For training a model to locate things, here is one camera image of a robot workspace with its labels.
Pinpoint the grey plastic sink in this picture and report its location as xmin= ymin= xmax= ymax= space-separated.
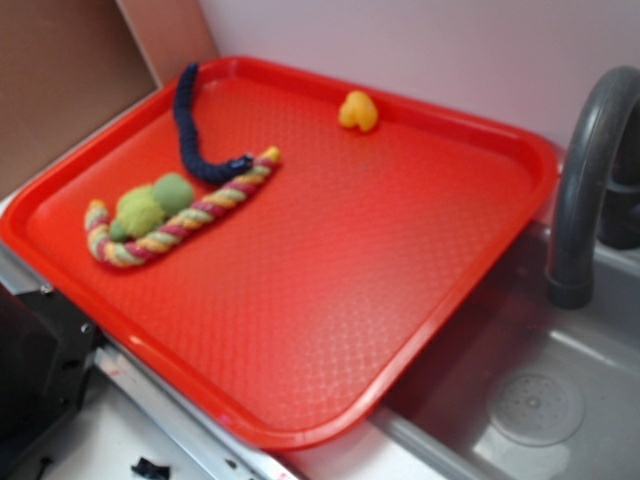
xmin=371 ymin=222 xmax=639 ymax=479

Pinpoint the multicoloured twisted rope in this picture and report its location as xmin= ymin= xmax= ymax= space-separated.
xmin=83 ymin=145 xmax=283 ymax=267

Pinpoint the green plush toy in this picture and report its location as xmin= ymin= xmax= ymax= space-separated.
xmin=109 ymin=173 xmax=195 ymax=242

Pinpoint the brown cardboard panel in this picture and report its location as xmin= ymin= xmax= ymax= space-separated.
xmin=1 ymin=1 xmax=217 ymax=197

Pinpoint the black debris scrap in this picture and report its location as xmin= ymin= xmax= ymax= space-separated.
xmin=130 ymin=457 xmax=171 ymax=480

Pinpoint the dark blue rope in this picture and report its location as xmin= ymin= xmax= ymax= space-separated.
xmin=172 ymin=61 xmax=255 ymax=182

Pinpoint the yellow rubber duck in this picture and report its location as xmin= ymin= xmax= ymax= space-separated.
xmin=338 ymin=90 xmax=379 ymax=133

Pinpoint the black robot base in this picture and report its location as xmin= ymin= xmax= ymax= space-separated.
xmin=1 ymin=288 xmax=99 ymax=479

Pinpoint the grey curved faucet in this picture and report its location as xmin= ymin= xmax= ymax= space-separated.
xmin=546 ymin=66 xmax=639 ymax=309

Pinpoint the red plastic tray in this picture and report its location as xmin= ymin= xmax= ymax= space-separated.
xmin=1 ymin=58 xmax=558 ymax=451

